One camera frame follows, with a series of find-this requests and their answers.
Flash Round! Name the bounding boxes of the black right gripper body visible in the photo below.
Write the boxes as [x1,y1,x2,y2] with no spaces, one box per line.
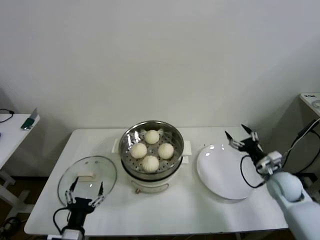
[239,136,265,161]

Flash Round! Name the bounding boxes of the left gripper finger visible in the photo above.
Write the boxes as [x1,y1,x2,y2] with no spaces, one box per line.
[64,181,78,207]
[88,181,105,207]

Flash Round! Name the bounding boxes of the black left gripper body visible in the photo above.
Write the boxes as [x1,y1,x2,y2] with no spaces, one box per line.
[67,197,97,227]

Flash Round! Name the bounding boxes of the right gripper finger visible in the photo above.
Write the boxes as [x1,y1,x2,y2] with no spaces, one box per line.
[240,123,261,146]
[224,130,246,152]

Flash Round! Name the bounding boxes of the round glass pot lid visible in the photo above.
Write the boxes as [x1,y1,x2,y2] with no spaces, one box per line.
[57,155,118,209]

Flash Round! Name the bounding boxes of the white steamed baozi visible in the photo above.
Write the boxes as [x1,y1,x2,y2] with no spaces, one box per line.
[144,129,160,145]
[130,143,148,160]
[141,154,160,173]
[157,143,175,160]

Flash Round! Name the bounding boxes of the perforated steel steamer basket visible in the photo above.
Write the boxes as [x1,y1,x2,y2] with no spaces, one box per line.
[118,120,185,176]

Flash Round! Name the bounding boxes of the white round plate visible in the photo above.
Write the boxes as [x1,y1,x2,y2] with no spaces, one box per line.
[196,144,258,200]

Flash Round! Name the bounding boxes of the white electric cooker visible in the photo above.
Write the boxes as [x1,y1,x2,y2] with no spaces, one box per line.
[111,139,193,195]

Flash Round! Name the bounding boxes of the black power adapter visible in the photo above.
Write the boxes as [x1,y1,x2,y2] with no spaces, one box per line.
[296,119,317,141]

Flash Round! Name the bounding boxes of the white shelf table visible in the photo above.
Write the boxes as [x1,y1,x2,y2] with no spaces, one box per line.
[287,91,320,201]

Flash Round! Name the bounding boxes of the white side table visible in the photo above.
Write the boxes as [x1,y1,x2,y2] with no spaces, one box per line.
[0,113,41,213]

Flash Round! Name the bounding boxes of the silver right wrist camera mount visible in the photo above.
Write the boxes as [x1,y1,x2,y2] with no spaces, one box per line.
[255,150,285,176]

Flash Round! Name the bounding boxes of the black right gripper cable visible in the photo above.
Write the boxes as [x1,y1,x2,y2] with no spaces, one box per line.
[240,153,270,189]

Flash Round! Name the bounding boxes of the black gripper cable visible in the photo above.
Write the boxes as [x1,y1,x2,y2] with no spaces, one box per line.
[52,206,73,235]
[240,153,270,189]

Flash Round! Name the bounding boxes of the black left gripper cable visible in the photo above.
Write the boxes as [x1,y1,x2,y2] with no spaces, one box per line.
[52,206,73,235]

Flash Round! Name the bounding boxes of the white power cable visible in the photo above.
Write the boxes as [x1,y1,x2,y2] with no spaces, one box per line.
[282,122,320,166]

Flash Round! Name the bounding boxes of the black floor cable bundle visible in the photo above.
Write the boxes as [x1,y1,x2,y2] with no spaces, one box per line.
[0,216,27,237]

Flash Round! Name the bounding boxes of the green handled scraper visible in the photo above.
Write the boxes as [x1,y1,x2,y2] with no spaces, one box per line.
[20,108,41,131]

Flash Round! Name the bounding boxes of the black cable on side table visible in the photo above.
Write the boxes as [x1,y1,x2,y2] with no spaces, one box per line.
[0,108,15,123]

